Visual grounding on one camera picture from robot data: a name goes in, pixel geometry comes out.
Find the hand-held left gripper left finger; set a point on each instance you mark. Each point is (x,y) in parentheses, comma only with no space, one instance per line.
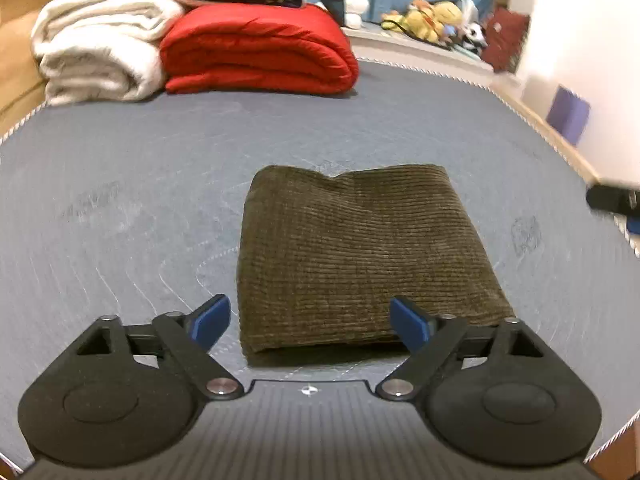
(212,320)

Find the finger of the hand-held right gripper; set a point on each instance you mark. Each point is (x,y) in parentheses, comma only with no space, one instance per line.
(610,199)

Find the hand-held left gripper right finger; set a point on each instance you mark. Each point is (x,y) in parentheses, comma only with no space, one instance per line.
(410,322)

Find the purple rolled mat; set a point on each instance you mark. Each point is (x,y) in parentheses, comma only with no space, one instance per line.
(567,115)

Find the grey mattress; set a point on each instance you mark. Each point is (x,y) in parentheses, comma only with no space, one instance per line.
(150,185)

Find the dark red cushion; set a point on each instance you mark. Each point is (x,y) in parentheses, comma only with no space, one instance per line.
(505,37)

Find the panda plush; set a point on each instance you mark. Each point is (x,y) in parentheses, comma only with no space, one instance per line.
(472,35)

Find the white window ledge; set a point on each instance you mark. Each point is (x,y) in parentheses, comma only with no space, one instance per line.
(425,52)

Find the yellow bear plush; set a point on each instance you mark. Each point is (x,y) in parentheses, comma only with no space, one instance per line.
(440,15)

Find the red folded quilt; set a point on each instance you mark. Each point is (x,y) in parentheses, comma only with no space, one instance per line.
(250,45)

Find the orange plush toy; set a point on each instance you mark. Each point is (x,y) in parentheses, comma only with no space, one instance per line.
(395,20)

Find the white fleece blanket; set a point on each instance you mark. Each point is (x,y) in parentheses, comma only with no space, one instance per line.
(95,45)

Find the white plush toy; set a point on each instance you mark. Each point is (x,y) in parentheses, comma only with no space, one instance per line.
(356,5)

